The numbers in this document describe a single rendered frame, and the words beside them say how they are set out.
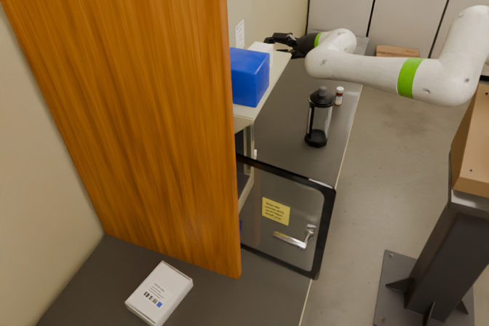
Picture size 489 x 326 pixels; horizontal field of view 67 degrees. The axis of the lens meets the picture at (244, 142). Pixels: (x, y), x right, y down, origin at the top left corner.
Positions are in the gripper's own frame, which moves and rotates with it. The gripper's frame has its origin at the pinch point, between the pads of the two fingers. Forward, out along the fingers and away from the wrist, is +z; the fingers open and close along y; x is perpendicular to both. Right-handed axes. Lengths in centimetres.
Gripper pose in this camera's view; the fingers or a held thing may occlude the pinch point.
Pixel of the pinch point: (274, 46)
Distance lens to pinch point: 166.8
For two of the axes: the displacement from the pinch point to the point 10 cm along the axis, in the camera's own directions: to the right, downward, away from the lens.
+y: 6.2, 4.7, 6.3
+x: 4.6, -8.7, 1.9
